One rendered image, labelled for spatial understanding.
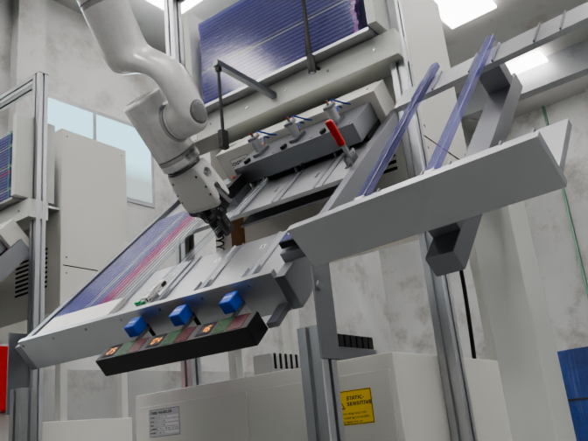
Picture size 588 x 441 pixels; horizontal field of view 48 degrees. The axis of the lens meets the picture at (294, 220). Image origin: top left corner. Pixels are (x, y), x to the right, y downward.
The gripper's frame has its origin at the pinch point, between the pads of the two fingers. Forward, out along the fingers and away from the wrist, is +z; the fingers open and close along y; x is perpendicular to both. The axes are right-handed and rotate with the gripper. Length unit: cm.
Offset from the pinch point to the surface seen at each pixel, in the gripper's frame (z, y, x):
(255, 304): 1.2, -26.4, 30.2
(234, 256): -0.3, -13.5, 15.5
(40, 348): 0.1, 28.3, 34.0
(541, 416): 19, -66, 38
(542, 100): 377, 176, -968
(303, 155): -1.2, -11.6, -22.9
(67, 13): -85, 488, -475
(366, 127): -0.7, -26.0, -29.0
